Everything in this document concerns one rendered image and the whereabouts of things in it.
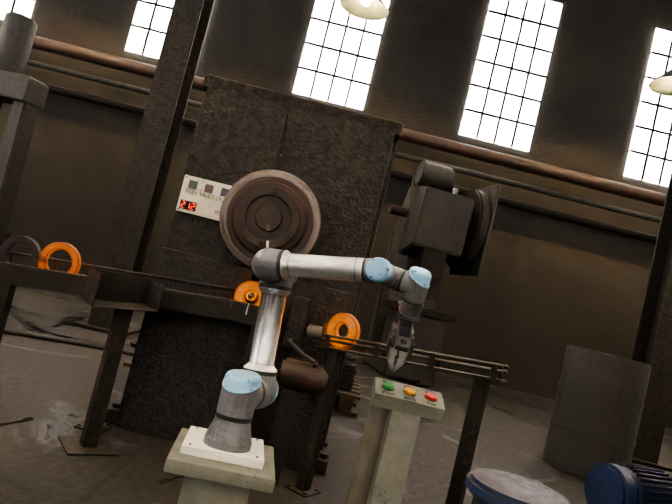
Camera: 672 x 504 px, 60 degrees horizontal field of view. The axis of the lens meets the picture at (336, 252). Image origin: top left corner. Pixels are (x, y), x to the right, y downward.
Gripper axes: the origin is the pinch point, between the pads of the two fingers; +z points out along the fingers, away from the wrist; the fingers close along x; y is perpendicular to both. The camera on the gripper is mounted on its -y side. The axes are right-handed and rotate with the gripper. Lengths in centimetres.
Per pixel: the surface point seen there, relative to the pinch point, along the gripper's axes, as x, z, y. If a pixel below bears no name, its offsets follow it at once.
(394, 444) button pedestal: -6.0, 22.0, -9.2
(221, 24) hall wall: 274, -116, 768
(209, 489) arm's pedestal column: 48, 36, -33
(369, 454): -0.8, 35.2, 1.1
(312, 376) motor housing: 24, 36, 47
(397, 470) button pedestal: -8.9, 29.6, -11.9
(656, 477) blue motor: -165, 71, 91
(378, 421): -1.2, 23.8, 5.0
